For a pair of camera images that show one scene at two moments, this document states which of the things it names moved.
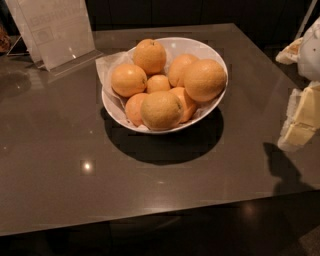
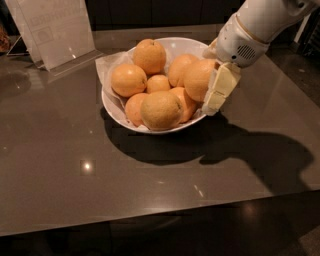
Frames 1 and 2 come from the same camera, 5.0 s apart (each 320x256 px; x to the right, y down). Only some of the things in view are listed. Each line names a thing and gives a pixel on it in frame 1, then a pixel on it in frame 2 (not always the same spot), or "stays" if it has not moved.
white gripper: x=310 y=56 to x=237 y=42
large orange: x=205 y=79 stays
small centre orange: x=157 y=83 stays
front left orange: x=133 y=108 stays
